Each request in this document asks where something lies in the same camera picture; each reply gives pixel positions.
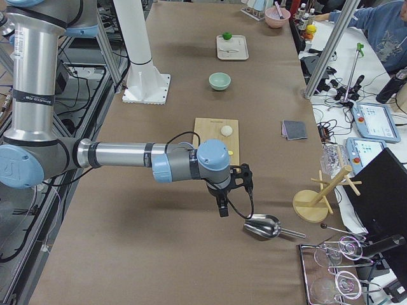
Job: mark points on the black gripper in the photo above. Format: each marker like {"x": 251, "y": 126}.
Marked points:
{"x": 217, "y": 193}

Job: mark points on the white steamed bun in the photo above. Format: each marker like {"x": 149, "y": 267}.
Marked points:
{"x": 226, "y": 130}

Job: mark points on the white ceramic spoon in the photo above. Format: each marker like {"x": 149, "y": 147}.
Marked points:
{"x": 228, "y": 50}

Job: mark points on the mint green bowl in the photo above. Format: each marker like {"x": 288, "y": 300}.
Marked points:
{"x": 219, "y": 81}

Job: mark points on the pink ribbed bowl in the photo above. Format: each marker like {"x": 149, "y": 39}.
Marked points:
{"x": 273, "y": 20}

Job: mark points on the metal scoop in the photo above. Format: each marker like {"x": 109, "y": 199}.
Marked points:
{"x": 269, "y": 226}

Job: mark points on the bamboo cutting board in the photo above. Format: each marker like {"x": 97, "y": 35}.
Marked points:
{"x": 210, "y": 128}

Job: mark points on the wooden mug tree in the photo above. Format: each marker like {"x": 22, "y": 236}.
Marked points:
{"x": 313, "y": 206}

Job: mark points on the folded grey cloth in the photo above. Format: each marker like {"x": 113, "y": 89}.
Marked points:
{"x": 293, "y": 130}

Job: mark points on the near teach pendant tablet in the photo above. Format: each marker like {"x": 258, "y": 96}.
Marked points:
{"x": 362, "y": 151}

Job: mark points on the teach pendant tablet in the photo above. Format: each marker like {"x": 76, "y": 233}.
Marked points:
{"x": 362, "y": 151}
{"x": 374, "y": 121}

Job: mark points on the beige rabbit tray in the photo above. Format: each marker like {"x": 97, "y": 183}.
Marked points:
{"x": 236, "y": 42}

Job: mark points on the black monitor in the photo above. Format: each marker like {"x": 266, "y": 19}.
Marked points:
{"x": 381, "y": 206}

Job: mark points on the green lime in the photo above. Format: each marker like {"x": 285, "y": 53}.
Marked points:
{"x": 226, "y": 36}

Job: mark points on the far teach pendant tablet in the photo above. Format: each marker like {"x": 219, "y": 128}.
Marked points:
{"x": 374, "y": 121}

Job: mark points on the black water bottle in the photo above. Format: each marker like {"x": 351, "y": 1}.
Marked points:
{"x": 392, "y": 87}

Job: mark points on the person in blue hoodie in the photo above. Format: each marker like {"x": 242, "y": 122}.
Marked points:
{"x": 385, "y": 29}

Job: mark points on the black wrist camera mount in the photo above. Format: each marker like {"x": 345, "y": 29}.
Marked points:
{"x": 241, "y": 176}

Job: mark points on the wire glass rack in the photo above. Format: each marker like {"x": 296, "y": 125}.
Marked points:
{"x": 339, "y": 271}

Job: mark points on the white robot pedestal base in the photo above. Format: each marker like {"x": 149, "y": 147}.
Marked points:
{"x": 145, "y": 84}

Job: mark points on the aluminium frame post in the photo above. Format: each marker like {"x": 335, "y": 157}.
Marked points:
{"x": 340, "y": 25}

